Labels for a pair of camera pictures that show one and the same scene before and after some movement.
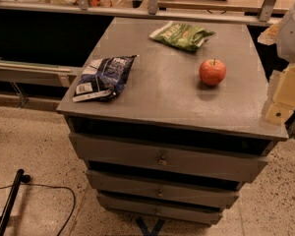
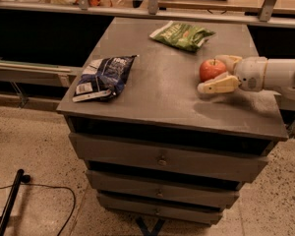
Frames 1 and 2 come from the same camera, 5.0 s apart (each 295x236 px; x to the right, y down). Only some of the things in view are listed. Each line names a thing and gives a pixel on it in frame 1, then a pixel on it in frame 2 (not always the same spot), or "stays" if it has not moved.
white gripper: x=293 y=33 → x=251 y=72
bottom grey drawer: x=159 y=209 stays
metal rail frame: x=269 y=16 stays
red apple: x=212 y=72 stays
